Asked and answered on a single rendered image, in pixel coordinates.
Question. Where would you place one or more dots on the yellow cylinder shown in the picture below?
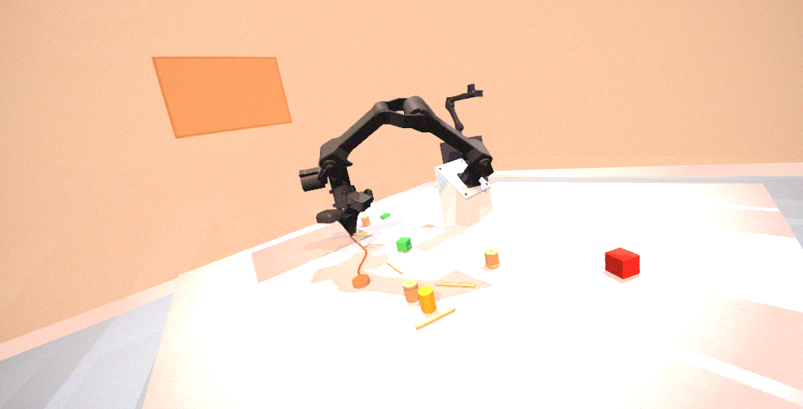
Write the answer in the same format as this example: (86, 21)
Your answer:
(426, 299)

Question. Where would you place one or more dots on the red block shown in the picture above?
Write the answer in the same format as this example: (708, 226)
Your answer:
(622, 263)

